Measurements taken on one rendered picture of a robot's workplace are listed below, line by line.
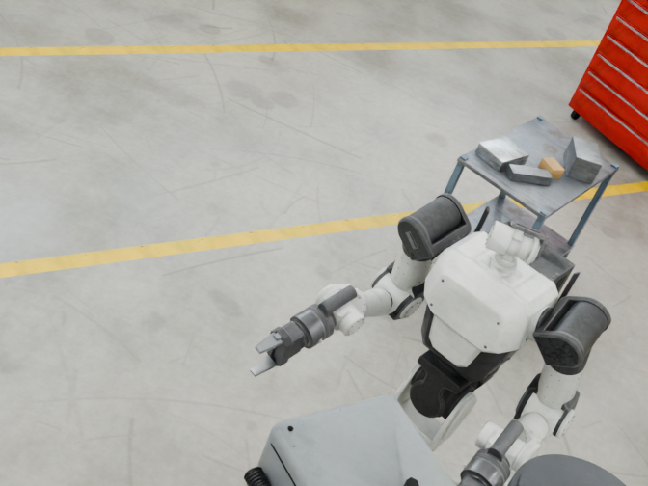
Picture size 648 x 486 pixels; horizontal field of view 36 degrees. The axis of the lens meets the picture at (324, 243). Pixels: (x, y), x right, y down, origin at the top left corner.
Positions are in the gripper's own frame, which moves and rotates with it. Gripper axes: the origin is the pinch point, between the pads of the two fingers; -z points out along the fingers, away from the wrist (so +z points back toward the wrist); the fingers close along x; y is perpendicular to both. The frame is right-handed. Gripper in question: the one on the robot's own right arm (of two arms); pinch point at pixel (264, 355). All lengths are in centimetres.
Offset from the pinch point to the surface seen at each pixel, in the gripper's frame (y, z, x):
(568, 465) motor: 69, -16, 86
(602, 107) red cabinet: -121, 429, -258
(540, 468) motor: 67, -20, 87
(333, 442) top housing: 39, -24, 52
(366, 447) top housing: 43, -20, 51
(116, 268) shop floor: -148, 54, -187
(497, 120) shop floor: -159, 367, -271
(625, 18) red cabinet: -144, 449, -204
